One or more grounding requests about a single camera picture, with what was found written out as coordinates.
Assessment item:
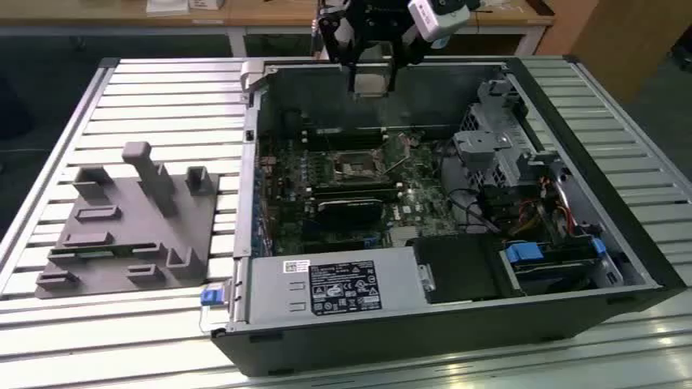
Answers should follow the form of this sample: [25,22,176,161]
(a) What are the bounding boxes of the coloured power wires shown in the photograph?
[506,200,574,240]

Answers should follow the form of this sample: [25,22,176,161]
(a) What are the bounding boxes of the black graphics card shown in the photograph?
[314,197,384,226]

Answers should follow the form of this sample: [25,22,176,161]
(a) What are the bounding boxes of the green motherboard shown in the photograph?
[253,125,472,259]

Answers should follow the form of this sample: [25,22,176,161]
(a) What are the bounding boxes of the grey power supply unit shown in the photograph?
[229,247,433,325]

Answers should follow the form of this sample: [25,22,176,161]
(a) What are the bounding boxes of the grey parts rack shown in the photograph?
[32,140,221,301]

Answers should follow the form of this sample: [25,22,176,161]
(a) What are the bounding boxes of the green RAM stick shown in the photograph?
[50,246,157,260]

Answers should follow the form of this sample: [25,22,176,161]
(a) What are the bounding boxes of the black drive bay box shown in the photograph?
[413,233,522,305]

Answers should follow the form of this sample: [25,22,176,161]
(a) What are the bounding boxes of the CPU socket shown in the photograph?
[332,149,386,182]

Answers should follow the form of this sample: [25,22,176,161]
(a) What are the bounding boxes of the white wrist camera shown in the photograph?
[405,0,472,42]

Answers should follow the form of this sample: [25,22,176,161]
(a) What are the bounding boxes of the black PC case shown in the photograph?
[209,55,688,378]

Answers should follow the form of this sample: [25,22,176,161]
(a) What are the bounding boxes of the silver CPU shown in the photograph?
[353,71,393,99]

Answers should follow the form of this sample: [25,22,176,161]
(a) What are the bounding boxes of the wooden desk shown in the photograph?
[0,0,557,58]

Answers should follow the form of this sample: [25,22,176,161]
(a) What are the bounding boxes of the silver chipset heatsink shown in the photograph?
[389,225,424,245]

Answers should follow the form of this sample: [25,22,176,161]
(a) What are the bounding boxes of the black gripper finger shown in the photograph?
[386,24,432,94]
[317,10,362,97]

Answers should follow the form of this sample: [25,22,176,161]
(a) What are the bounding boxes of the thick black cable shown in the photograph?
[445,186,504,236]

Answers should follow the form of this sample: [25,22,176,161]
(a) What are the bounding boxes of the grey metal drive cage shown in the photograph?
[450,79,557,191]

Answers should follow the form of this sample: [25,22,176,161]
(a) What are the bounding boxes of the hard disk in blue carrier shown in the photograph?
[500,241,598,295]

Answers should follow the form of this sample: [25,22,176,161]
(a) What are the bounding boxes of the blue VGA plug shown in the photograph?
[198,285,232,309]

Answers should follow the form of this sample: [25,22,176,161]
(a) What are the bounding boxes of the wooden cabinet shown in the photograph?
[534,0,684,105]

